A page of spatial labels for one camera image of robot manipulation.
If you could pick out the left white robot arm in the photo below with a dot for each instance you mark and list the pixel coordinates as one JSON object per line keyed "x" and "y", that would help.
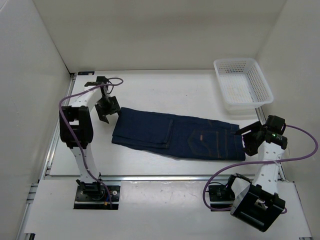
{"x": 76, "y": 130}

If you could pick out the white plastic mesh basket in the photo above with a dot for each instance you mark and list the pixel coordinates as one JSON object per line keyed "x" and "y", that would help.
{"x": 242, "y": 83}

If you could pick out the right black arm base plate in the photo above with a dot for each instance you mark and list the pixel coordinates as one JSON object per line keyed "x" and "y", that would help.
{"x": 220, "y": 196}

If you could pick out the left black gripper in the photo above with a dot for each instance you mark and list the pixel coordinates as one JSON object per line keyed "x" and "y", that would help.
{"x": 114, "y": 108}

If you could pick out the dark blue denim trousers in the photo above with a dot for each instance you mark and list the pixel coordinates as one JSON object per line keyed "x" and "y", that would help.
{"x": 178, "y": 136}

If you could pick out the aluminium left frame rail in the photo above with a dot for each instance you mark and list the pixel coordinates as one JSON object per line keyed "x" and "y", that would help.
{"x": 41, "y": 143}

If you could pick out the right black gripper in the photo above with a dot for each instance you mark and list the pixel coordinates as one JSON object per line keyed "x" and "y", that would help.
{"x": 250, "y": 149}

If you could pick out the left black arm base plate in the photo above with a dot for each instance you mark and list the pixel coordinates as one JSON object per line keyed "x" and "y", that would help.
{"x": 93, "y": 196}

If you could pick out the black corner bracket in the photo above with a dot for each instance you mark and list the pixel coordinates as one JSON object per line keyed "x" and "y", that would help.
{"x": 85, "y": 73}

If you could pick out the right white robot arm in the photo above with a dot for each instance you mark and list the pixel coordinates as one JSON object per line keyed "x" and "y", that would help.
{"x": 257, "y": 202}

